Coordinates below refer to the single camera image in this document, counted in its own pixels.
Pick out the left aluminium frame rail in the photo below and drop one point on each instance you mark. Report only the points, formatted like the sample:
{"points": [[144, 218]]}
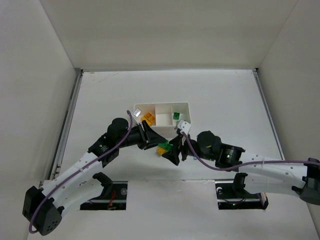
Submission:
{"points": [[54, 168]]}

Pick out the green square lego brick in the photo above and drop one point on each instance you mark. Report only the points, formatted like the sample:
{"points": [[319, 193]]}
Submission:
{"points": [[176, 115]]}

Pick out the green small lego brick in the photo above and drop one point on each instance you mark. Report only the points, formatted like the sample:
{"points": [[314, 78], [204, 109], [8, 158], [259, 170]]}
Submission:
{"points": [[165, 145]]}

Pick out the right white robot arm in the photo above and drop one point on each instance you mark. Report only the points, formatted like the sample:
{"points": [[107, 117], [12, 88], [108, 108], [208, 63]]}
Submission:
{"points": [[254, 173]]}

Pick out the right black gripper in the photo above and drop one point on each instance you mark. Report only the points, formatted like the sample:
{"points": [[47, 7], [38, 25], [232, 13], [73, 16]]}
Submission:
{"points": [[181, 145]]}

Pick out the aluminium frame rail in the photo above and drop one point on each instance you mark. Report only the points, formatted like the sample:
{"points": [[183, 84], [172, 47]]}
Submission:
{"points": [[54, 168], [267, 110]]}

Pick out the white divided sorting tray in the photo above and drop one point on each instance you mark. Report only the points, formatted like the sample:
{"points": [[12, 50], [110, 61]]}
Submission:
{"points": [[164, 123]]}

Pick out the yellow long lego brick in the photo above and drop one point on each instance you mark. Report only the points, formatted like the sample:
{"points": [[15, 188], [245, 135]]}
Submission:
{"points": [[147, 121]]}

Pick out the right aluminium frame rail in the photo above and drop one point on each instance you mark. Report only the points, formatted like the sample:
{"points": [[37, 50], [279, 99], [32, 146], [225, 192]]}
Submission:
{"points": [[267, 110]]}

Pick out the yellow lego cluster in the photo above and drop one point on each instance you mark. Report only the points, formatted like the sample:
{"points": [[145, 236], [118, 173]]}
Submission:
{"points": [[160, 151]]}

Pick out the yellow curved lego brick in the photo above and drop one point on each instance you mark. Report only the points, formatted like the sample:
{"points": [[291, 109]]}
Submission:
{"points": [[149, 117]]}

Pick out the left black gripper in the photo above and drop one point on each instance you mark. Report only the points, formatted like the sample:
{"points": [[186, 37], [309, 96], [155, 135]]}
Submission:
{"points": [[144, 136]]}

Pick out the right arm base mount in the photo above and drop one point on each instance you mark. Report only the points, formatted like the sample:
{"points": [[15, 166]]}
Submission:
{"points": [[231, 195]]}

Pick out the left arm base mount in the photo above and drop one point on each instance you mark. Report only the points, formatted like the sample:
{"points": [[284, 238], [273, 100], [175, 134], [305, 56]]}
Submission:
{"points": [[112, 198]]}

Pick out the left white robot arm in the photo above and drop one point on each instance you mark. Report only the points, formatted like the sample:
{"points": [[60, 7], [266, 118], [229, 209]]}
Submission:
{"points": [[45, 207]]}

